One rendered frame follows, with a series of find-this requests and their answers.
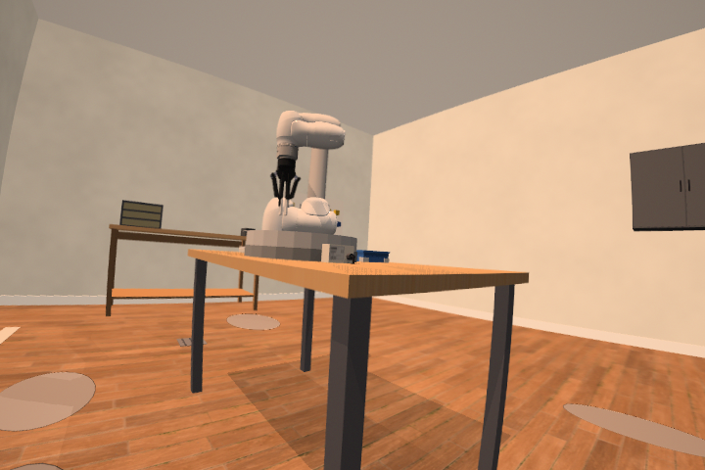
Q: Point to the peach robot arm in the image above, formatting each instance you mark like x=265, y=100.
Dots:
x=315, y=215

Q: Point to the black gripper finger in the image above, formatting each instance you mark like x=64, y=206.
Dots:
x=281, y=189
x=289, y=196

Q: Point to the blue shallow tray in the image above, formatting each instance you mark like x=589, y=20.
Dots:
x=372, y=256

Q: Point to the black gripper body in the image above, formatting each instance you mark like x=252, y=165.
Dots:
x=287, y=165

